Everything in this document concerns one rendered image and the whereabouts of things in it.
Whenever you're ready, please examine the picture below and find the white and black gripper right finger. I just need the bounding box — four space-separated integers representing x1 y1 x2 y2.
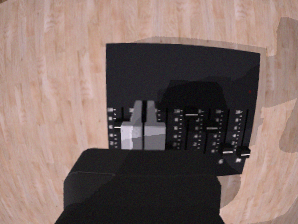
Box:
144 101 166 150

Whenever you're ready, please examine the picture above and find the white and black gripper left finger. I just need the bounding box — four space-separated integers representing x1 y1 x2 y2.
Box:
121 101 145 150

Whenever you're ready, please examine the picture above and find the black lighting desk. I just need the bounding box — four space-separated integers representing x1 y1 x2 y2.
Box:
106 43 260 176

